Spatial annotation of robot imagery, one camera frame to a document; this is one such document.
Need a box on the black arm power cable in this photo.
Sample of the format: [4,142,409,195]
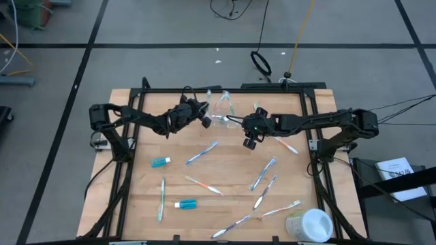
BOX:
[83,158,116,202]

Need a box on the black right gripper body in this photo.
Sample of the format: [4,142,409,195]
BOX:
[240,107,273,150]

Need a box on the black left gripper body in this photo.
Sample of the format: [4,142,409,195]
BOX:
[166,95,213,135]

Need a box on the black floor object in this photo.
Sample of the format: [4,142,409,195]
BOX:
[0,105,14,139]

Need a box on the white floor cable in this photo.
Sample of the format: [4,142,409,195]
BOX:
[0,0,18,75]

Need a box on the black side cart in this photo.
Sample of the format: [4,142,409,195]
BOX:
[349,157,436,245]

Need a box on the blue grey floor base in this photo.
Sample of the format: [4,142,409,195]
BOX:
[0,75,37,88]

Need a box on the yellow floor cable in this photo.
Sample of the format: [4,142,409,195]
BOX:
[0,33,34,76]

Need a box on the green bin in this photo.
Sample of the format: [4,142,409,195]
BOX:
[8,0,54,31]

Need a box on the orange white toothbrush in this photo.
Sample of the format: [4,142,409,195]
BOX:
[259,199,302,220]

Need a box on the thin black cable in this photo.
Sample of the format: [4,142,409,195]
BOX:
[378,122,436,127]
[369,94,436,112]
[377,97,436,124]

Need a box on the black looped floor cable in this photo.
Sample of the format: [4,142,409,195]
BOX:
[208,0,253,21]

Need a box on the black coiled cable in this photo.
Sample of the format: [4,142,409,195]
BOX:
[250,0,273,82]

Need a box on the white printed booklet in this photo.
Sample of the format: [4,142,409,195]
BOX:
[374,157,429,203]

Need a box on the long yellow cable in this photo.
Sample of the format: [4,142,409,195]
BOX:
[287,0,316,74]

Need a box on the white lidded wipes canister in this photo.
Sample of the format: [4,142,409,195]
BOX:
[285,208,334,244]

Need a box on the clear plastic holder box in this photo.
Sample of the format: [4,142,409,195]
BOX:
[211,97,241,130]

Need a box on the green blue toothbrush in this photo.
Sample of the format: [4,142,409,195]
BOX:
[157,178,166,223]

